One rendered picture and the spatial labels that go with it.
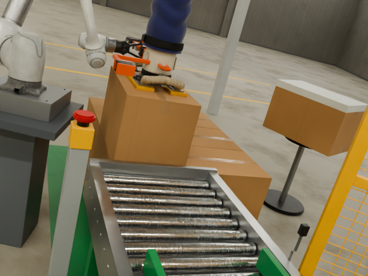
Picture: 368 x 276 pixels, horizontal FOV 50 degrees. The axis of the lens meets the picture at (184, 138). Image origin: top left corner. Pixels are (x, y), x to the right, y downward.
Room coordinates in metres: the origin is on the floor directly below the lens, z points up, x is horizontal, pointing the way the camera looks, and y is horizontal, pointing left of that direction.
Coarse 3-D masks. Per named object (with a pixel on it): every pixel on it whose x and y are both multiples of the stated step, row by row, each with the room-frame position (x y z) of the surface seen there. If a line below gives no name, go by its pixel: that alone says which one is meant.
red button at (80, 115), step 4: (76, 112) 1.15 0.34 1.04; (80, 112) 1.16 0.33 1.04; (84, 112) 1.17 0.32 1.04; (88, 112) 1.18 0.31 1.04; (92, 112) 1.18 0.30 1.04; (76, 116) 1.13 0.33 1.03; (80, 116) 1.13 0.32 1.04; (84, 116) 1.13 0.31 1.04; (88, 116) 1.14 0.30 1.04; (92, 116) 1.15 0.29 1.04; (80, 120) 1.13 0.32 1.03; (84, 120) 1.13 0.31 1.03; (88, 120) 1.13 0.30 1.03; (92, 120) 1.15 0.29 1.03; (80, 124) 1.14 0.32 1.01; (84, 124) 1.15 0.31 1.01; (88, 124) 1.16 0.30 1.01
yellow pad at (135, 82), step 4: (128, 76) 2.18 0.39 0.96; (132, 80) 2.09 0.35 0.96; (136, 80) 2.09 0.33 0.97; (140, 80) 2.09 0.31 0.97; (136, 84) 2.02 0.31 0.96; (140, 84) 2.02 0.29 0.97; (148, 84) 2.07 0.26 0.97; (136, 88) 1.99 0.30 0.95; (140, 88) 2.00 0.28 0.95; (144, 88) 2.01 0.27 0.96; (148, 88) 2.02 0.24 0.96; (152, 88) 2.03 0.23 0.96
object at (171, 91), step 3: (168, 87) 2.15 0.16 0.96; (171, 87) 2.15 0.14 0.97; (168, 90) 2.11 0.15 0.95; (171, 90) 2.09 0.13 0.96; (174, 90) 2.10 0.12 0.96; (177, 90) 2.11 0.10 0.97; (180, 90) 2.12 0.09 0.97; (171, 93) 2.07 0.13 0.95; (174, 93) 2.08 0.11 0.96; (177, 93) 2.09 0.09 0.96; (180, 93) 2.09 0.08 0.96; (183, 93) 2.10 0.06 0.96; (186, 93) 2.12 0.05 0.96; (183, 96) 2.10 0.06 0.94; (186, 96) 2.11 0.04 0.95
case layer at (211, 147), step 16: (96, 112) 2.64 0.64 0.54; (96, 128) 2.49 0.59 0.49; (208, 128) 2.96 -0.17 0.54; (96, 144) 2.40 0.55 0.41; (192, 144) 2.51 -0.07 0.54; (208, 144) 2.59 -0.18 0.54; (224, 144) 2.68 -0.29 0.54; (192, 160) 2.23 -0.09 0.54; (208, 160) 2.29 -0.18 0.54; (224, 160) 2.37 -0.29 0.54; (240, 160) 2.44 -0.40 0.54; (224, 176) 2.15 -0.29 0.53; (240, 176) 2.19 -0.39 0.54; (256, 176) 2.24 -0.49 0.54; (240, 192) 2.21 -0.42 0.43; (256, 192) 2.26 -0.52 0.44; (256, 208) 2.27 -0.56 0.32
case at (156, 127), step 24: (120, 96) 1.98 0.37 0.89; (144, 96) 1.90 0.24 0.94; (168, 96) 2.02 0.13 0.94; (120, 120) 1.88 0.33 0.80; (144, 120) 1.90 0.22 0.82; (168, 120) 1.95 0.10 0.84; (192, 120) 2.00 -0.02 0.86; (120, 144) 1.86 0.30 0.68; (144, 144) 1.91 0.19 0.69; (168, 144) 1.96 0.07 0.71
